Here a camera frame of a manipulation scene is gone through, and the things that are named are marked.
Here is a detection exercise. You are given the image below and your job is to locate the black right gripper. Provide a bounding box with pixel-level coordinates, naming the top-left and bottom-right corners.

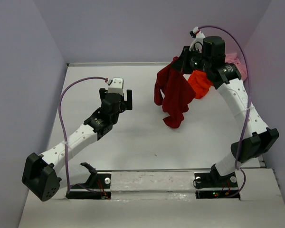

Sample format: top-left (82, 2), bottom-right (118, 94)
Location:
top-left (171, 45), bottom-right (211, 73)

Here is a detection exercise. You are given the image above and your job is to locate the dark red t shirt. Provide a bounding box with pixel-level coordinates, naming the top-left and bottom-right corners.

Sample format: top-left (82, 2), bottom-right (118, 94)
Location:
top-left (154, 64), bottom-right (196, 129)

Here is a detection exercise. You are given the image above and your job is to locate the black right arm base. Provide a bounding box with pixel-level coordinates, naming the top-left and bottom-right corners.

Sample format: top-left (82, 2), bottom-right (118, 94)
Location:
top-left (192, 172), bottom-right (240, 200)

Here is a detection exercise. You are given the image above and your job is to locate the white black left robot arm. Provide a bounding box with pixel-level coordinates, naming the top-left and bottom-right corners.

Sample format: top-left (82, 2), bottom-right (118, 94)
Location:
top-left (22, 88), bottom-right (133, 202)

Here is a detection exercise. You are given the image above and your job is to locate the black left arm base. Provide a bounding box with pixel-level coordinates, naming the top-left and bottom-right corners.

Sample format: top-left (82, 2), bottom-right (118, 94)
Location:
top-left (66, 162), bottom-right (112, 200)

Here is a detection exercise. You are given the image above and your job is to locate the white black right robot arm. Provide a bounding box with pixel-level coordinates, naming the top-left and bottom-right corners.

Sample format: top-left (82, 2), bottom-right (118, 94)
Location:
top-left (173, 36), bottom-right (279, 186)

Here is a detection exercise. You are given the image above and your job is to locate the pink t shirt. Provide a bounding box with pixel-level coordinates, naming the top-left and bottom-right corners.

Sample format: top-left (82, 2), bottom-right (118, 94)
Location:
top-left (225, 53), bottom-right (247, 81)

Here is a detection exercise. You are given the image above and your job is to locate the orange t shirt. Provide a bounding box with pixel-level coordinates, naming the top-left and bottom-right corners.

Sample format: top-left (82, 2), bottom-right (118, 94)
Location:
top-left (188, 70), bottom-right (213, 99)

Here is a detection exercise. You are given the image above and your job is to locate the white front board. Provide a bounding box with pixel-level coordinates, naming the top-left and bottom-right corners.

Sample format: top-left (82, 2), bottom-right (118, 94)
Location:
top-left (19, 169), bottom-right (285, 228)

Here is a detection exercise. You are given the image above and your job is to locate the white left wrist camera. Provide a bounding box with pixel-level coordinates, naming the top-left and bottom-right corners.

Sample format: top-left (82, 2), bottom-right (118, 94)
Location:
top-left (108, 77), bottom-right (124, 95)

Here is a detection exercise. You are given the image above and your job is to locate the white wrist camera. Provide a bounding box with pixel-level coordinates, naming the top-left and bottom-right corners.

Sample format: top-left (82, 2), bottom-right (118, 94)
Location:
top-left (189, 27), bottom-right (205, 52)
top-left (108, 77), bottom-right (124, 95)

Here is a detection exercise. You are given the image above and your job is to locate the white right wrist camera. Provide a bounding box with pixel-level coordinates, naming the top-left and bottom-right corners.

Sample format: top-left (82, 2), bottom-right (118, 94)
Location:
top-left (189, 27), bottom-right (205, 52)

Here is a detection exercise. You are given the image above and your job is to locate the white rail at table edge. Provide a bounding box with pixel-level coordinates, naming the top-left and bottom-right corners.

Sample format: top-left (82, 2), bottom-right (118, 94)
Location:
top-left (66, 62), bottom-right (169, 67)

